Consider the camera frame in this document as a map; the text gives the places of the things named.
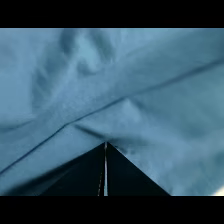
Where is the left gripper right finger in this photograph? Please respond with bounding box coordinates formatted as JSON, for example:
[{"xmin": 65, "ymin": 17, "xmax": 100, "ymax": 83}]
[{"xmin": 105, "ymin": 142, "xmax": 172, "ymax": 197}]

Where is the blue shirt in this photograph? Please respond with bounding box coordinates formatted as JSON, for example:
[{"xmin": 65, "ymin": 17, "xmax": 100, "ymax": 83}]
[{"xmin": 0, "ymin": 28, "xmax": 224, "ymax": 197}]

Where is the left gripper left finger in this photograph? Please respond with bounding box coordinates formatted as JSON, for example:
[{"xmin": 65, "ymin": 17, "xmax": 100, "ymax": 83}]
[{"xmin": 40, "ymin": 142, "xmax": 107, "ymax": 197}]

